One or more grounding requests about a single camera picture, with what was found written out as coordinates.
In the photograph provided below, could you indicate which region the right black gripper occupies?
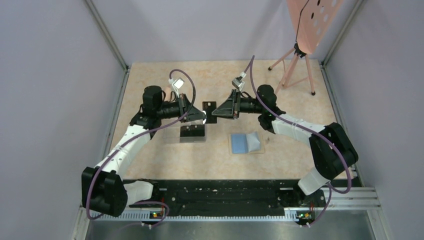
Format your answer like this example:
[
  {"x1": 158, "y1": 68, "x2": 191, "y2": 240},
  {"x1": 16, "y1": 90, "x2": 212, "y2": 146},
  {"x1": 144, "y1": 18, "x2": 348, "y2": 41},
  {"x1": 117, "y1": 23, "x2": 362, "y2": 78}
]
[{"x1": 212, "y1": 89, "x2": 265, "y2": 120}]

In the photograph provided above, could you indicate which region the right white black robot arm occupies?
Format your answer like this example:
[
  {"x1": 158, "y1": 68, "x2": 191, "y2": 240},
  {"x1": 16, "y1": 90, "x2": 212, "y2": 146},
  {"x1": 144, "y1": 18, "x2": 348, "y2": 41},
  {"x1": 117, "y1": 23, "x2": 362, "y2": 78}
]
[{"x1": 211, "y1": 84, "x2": 359, "y2": 206}]

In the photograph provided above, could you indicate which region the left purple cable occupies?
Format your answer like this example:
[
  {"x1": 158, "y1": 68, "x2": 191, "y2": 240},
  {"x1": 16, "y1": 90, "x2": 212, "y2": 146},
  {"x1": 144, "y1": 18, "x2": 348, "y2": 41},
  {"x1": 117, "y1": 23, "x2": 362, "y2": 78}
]
[{"x1": 86, "y1": 68, "x2": 197, "y2": 229}]

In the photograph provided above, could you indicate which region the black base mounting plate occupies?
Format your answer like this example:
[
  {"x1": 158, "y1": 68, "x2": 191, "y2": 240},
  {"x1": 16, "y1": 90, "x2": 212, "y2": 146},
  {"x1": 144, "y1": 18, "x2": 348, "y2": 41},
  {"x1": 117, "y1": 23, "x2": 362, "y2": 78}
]
[{"x1": 148, "y1": 179, "x2": 326, "y2": 217}]

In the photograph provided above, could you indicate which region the aluminium frame rail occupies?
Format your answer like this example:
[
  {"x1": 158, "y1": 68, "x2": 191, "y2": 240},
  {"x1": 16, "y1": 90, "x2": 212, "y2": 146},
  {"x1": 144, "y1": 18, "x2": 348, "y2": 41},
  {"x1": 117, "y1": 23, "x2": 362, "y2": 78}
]
[{"x1": 97, "y1": 187, "x2": 381, "y2": 223}]

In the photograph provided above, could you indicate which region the purple cable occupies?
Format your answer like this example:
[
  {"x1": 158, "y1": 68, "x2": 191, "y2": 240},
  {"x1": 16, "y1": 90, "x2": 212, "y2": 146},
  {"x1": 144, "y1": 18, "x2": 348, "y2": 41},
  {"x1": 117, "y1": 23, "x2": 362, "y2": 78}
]
[
  {"x1": 243, "y1": 54, "x2": 353, "y2": 228},
  {"x1": 86, "y1": 68, "x2": 197, "y2": 229}
]

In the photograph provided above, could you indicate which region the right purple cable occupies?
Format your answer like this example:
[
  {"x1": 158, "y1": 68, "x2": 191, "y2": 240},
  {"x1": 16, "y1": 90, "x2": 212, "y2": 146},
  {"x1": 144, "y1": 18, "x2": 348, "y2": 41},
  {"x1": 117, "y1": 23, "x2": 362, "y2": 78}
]
[{"x1": 243, "y1": 54, "x2": 353, "y2": 228}]

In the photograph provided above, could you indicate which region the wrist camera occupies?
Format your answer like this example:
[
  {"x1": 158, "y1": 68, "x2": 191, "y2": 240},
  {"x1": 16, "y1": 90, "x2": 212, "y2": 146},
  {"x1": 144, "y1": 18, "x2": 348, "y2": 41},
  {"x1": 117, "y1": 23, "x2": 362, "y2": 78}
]
[
  {"x1": 231, "y1": 72, "x2": 247, "y2": 92},
  {"x1": 168, "y1": 78, "x2": 185, "y2": 98}
]

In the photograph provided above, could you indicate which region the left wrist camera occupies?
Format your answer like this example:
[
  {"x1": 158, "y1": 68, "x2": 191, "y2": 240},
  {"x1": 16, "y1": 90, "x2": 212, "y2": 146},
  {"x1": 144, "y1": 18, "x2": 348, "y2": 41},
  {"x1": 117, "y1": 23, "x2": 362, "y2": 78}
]
[{"x1": 168, "y1": 78, "x2": 185, "y2": 98}]

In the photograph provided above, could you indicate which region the beige wooden cylinder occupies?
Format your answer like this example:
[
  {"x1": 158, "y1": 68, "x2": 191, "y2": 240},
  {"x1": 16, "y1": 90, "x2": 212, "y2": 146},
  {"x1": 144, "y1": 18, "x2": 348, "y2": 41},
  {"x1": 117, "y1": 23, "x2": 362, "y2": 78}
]
[{"x1": 164, "y1": 86, "x2": 177, "y2": 102}]

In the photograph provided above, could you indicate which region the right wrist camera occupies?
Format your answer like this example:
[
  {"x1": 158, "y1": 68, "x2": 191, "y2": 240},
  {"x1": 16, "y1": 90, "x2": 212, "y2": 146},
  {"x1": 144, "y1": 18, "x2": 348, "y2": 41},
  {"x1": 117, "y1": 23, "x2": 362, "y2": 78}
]
[{"x1": 231, "y1": 72, "x2": 247, "y2": 92}]

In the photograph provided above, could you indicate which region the pink tripod music stand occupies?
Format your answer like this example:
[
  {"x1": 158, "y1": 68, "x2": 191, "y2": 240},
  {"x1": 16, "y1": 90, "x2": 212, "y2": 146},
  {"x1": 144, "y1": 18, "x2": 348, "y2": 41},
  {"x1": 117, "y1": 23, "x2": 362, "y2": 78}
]
[{"x1": 268, "y1": 0, "x2": 343, "y2": 96}]

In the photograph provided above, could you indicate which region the clear plastic card box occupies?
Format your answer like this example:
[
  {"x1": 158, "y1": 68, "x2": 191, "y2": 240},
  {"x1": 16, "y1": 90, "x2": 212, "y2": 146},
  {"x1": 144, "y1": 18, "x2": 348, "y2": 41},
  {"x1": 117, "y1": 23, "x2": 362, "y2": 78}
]
[{"x1": 162, "y1": 124, "x2": 207, "y2": 144}]

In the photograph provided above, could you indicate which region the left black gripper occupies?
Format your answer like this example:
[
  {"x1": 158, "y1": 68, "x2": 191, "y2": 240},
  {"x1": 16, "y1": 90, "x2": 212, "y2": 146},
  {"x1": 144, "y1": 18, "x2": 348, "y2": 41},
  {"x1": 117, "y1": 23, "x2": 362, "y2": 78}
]
[{"x1": 157, "y1": 93, "x2": 207, "y2": 123}]

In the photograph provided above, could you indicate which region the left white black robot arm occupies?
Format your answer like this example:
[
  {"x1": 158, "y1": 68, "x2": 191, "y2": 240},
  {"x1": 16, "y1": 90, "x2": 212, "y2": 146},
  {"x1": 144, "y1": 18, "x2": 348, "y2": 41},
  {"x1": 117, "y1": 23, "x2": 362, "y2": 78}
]
[{"x1": 81, "y1": 85, "x2": 207, "y2": 217}]

